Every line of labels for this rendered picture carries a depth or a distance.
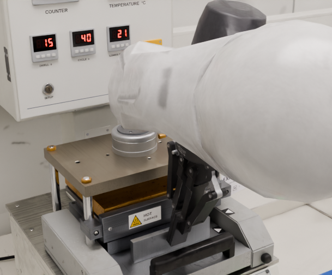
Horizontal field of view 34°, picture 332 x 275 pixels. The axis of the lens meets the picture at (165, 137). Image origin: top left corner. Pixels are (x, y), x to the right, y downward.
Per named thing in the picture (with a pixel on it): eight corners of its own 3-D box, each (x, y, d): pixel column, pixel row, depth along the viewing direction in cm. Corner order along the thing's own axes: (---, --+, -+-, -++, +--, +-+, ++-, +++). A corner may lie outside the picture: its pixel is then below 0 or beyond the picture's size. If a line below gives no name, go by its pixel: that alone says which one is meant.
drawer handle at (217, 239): (149, 280, 84) (148, 257, 83) (227, 250, 91) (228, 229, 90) (156, 287, 83) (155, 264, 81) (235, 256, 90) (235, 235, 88)
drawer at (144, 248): (62, 228, 106) (59, 192, 103) (160, 199, 116) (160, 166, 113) (136, 316, 82) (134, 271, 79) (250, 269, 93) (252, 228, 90)
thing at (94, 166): (36, 180, 105) (29, 117, 101) (173, 147, 120) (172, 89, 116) (88, 238, 86) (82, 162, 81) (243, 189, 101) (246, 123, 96)
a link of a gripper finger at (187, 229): (192, 205, 85) (203, 219, 83) (186, 227, 88) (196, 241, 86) (184, 208, 84) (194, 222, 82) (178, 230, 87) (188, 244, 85)
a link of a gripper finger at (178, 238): (191, 209, 87) (194, 212, 86) (183, 238, 91) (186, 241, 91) (175, 214, 85) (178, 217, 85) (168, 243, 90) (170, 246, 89)
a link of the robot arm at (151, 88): (372, 42, 36) (270, 65, 67) (93, -11, 36) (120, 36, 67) (338, 204, 37) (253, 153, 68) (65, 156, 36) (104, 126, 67)
